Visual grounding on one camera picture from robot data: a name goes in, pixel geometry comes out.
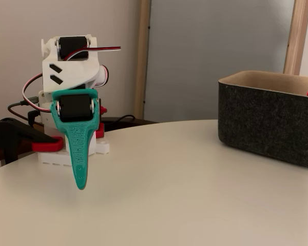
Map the dark usb cable grey plug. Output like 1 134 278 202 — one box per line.
7 96 40 124

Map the grey board panel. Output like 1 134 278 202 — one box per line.
143 0 296 123

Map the red white black servo cable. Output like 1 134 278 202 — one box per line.
22 72 53 113
65 45 122 61

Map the dark grey felt bin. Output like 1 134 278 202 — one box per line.
217 70 308 171

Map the wooden shelf post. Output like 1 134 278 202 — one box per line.
283 0 308 76
133 0 152 120

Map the black power plug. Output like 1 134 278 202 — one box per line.
27 109 42 126

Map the black clamp red pad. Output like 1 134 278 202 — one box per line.
95 106 108 139
0 117 64 165

